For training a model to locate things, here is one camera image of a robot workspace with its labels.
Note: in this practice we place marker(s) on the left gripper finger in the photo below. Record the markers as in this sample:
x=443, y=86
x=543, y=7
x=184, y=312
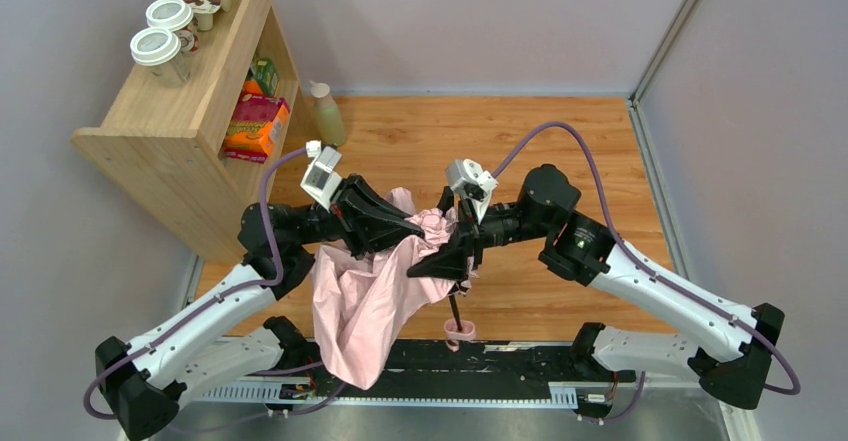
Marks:
x=373, y=235
x=364, y=199

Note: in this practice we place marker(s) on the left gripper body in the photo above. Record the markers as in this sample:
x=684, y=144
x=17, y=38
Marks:
x=347, y=213

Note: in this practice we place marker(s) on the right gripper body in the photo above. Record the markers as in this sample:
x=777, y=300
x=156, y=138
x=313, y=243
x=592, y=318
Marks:
x=470, y=227

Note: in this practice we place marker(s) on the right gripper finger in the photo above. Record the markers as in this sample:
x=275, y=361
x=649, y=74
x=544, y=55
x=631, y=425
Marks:
x=438, y=265
x=446, y=201

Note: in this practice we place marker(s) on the pink folding umbrella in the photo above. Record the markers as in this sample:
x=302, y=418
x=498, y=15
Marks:
x=359, y=306

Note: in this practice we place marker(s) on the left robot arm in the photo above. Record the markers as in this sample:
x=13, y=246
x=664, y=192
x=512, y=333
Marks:
x=144, y=382

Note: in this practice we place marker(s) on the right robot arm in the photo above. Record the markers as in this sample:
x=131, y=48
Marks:
x=721, y=345

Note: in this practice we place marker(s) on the green squeeze bottle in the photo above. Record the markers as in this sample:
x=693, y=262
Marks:
x=327, y=115

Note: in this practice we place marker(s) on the orange pink snack box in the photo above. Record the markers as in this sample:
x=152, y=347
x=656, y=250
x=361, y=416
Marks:
x=255, y=127

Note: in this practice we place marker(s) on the green carton on shelf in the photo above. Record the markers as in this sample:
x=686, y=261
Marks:
x=264, y=77

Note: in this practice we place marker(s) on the wooden shelf unit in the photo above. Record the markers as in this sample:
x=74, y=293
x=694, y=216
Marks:
x=162, y=144

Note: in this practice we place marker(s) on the white lidded jar front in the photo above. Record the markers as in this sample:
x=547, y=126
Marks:
x=159, y=51

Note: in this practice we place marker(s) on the white lidded jar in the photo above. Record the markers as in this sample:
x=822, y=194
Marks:
x=159, y=51
x=177, y=17

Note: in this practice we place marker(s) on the white lidded jar rear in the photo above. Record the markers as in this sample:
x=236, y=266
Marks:
x=177, y=17

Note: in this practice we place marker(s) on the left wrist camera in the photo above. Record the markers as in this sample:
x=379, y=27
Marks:
x=320, y=180

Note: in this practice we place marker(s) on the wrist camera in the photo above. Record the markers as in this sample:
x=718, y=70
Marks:
x=320, y=180
x=470, y=181

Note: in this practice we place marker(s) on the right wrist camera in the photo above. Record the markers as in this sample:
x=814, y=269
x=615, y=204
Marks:
x=470, y=181

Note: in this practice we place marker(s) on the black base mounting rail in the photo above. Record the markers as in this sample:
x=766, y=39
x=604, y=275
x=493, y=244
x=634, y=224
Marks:
x=479, y=374

